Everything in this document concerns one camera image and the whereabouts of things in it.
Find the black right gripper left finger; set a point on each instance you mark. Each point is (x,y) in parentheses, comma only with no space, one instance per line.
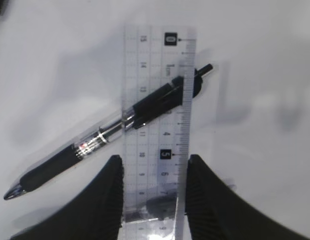
(94,214)

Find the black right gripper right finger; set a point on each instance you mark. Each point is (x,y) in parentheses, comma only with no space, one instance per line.
(215,212)

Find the clear plastic ruler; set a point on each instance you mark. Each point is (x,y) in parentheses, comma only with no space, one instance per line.
(155,155)

